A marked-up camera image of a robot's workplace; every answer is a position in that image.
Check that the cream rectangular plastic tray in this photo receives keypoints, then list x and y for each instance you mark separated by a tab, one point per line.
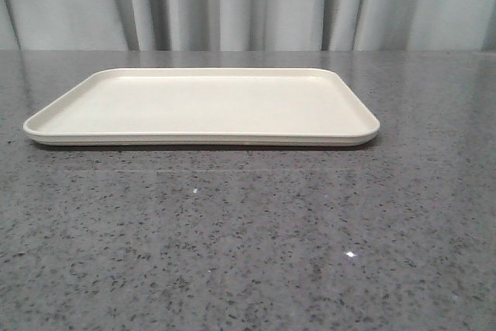
206	106

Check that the grey pleated curtain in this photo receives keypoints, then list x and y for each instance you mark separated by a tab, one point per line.
240	25

